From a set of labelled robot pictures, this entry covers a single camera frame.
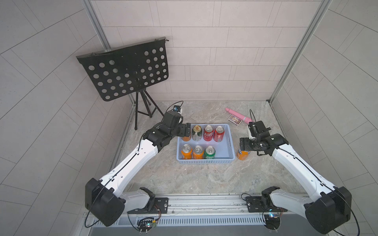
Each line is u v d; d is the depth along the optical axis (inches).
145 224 25.8
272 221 26.4
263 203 25.5
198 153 31.0
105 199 14.2
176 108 25.8
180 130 26.2
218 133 34.9
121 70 27.6
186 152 31.3
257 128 23.8
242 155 32.0
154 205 27.3
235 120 41.1
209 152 31.0
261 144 21.6
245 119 40.2
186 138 36.8
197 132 34.1
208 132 34.3
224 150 35.2
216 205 28.5
